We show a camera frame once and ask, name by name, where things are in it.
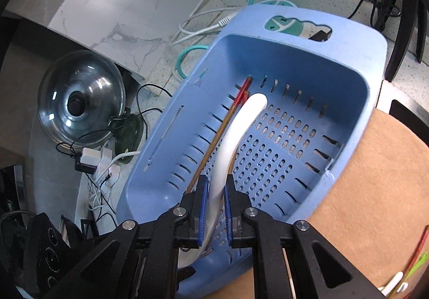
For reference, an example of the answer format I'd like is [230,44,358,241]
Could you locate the tangled thin white cables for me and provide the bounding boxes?
[86,178,118,217]

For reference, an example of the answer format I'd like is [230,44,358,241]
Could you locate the black appliance with dials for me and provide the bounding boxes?
[23,214,75,296]

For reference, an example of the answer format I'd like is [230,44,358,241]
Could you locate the red-tipped wooden chopstick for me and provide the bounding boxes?
[201,76,253,169]
[185,91,250,193]

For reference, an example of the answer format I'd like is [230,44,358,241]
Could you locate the black tripod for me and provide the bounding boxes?
[373,0,423,83]

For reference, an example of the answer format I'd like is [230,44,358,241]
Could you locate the brown mat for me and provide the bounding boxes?
[204,108,429,299]

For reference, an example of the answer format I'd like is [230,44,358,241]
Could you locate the black cooktop with steel rim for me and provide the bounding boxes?
[376,80,429,149]

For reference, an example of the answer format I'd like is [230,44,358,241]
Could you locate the white power strip with plugs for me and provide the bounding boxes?
[95,150,141,182]

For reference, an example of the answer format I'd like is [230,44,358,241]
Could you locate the blue plastic slotted basket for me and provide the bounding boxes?
[116,3,388,298]

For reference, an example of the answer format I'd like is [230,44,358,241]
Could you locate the white power adapter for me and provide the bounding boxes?
[82,148,102,167]

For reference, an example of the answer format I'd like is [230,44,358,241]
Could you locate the dark green lamp base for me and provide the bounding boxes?
[108,111,145,164]

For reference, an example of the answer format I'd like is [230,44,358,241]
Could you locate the black power adapter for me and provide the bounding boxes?
[74,155,98,174]

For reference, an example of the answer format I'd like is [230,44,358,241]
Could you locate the red chopstick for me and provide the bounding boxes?
[404,225,429,276]

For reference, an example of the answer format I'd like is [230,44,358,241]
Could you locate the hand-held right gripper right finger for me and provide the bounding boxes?
[224,174,386,299]

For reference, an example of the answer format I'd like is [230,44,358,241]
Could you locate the teal power strip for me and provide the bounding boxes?
[250,0,316,39]

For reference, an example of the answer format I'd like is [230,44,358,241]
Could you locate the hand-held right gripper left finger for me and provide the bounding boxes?
[43,175,210,299]

